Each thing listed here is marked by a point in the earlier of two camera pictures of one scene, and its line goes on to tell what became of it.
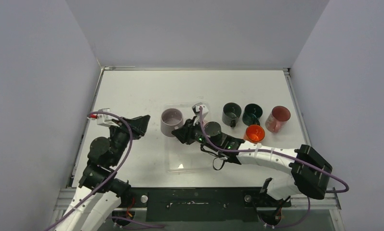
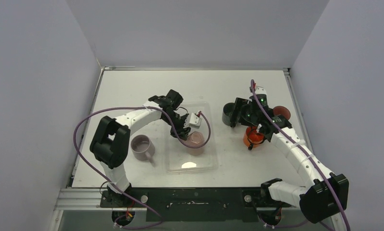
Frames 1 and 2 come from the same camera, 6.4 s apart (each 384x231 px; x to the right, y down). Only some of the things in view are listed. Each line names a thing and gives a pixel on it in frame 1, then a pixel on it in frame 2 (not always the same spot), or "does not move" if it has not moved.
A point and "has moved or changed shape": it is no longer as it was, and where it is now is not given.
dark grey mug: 231,112 does not move
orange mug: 254,134 does not move
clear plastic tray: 191,158 does not move
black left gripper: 139,125 to 182,133
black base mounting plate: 202,204 does not move
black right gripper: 185,133 to 238,109
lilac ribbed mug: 171,119 has moved or changed shape
